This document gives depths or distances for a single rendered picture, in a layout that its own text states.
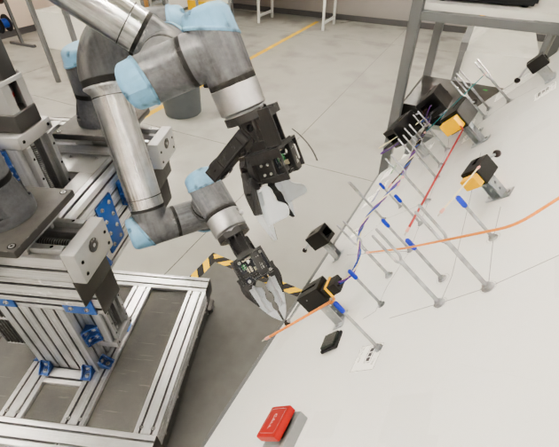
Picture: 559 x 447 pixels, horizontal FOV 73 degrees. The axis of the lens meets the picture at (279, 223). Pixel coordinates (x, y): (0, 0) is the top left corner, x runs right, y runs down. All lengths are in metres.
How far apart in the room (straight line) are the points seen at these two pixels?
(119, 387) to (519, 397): 1.55
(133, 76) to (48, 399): 1.48
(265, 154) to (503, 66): 3.23
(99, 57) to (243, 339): 1.52
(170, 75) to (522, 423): 0.57
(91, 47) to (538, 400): 0.85
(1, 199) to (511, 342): 0.92
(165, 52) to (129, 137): 0.30
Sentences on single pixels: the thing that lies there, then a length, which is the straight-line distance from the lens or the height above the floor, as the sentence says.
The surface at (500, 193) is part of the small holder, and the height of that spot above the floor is 1.32.
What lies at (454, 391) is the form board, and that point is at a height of 1.30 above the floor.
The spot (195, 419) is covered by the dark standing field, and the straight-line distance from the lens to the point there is 1.86.
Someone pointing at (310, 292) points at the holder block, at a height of 1.14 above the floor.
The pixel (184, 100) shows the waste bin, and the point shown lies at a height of 0.20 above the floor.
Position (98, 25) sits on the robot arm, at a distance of 0.74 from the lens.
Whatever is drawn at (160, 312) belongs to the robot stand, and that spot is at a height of 0.21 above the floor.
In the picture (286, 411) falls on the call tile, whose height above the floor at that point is 1.13.
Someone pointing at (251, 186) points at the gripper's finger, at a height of 1.35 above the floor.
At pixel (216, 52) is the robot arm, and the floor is 1.53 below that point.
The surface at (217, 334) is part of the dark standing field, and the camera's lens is 2.05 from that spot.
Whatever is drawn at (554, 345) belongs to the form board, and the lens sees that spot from 0.45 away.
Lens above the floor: 1.69
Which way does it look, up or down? 40 degrees down
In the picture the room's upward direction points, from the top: straight up
